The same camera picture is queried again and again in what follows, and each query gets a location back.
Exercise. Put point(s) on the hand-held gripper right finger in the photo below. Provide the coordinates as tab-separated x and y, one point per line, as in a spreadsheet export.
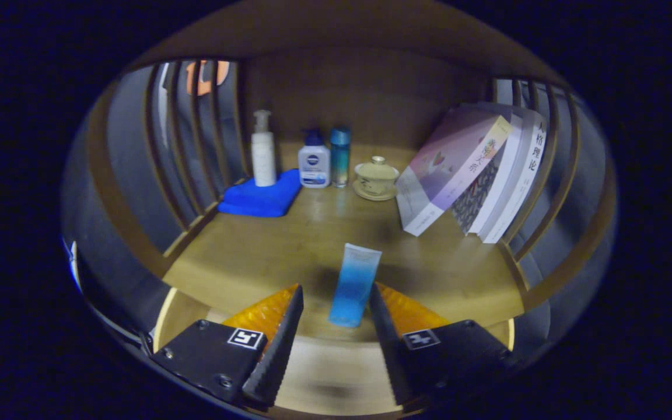
385	344

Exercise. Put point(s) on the white bottle with blue cap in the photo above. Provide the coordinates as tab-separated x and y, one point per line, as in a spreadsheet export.
314	164

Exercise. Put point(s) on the beige saucer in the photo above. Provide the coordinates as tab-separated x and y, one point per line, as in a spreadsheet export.
374	197

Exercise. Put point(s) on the beige lidded tea cup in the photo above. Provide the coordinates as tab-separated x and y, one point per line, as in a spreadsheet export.
376	173

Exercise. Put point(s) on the wooden cabinet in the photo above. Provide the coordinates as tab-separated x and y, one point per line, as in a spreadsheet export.
371	87

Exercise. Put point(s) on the wooden countertop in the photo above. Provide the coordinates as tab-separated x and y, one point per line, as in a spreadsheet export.
266	251

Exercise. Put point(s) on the patterned cover book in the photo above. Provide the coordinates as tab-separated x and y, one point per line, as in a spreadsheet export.
483	189

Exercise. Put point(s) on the black backdrop cloth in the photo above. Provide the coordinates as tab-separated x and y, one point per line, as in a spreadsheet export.
129	151

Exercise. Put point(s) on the purple cover book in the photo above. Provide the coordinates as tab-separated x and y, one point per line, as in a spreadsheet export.
452	157

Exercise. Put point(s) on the blue tube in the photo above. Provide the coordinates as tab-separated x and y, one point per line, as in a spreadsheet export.
354	286

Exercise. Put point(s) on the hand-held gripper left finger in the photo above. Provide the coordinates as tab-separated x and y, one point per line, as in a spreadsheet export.
283	344

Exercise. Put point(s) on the white pump bottle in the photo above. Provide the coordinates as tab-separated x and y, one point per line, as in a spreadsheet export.
263	156

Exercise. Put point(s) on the teal bottle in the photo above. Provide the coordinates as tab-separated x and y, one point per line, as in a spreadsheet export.
340	157

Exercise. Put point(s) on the blue folded cloth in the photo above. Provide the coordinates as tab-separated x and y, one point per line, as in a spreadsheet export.
260	199

